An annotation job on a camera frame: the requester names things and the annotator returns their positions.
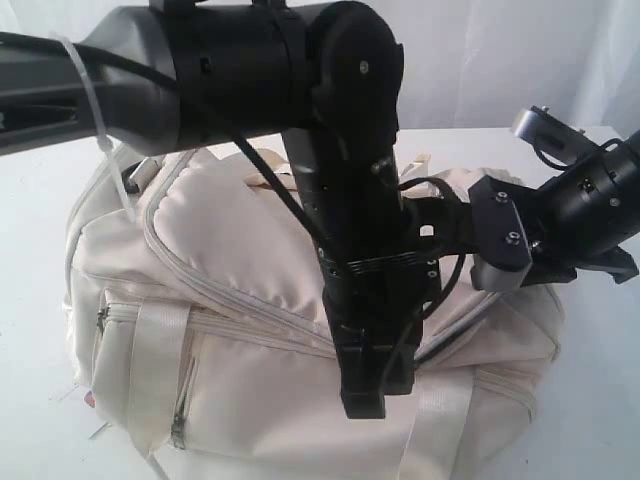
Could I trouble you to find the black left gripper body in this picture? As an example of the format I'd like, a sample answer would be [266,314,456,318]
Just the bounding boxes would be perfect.
[289,128,438,350]

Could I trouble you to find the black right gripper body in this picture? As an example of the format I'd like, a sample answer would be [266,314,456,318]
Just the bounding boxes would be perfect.
[519,144,639,280]

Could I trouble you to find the cream duffel bag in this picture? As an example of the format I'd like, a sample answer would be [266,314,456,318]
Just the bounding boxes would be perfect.
[64,147,565,479]

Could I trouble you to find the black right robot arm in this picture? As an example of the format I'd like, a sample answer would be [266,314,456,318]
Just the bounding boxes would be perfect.
[525,134,639,284]

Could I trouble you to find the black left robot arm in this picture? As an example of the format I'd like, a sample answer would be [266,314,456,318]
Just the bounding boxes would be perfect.
[1,1,439,420]

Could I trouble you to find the white backdrop curtain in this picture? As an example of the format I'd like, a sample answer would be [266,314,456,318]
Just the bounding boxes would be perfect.
[0,0,640,136]

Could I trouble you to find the white zip tie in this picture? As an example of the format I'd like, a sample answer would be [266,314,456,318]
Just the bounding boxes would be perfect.
[51,33,135,223]

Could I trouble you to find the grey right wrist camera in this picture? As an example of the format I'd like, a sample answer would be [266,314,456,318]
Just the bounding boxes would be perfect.
[511,106,598,166]

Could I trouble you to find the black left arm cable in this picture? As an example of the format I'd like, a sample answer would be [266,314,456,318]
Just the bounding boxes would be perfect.
[0,29,471,401]

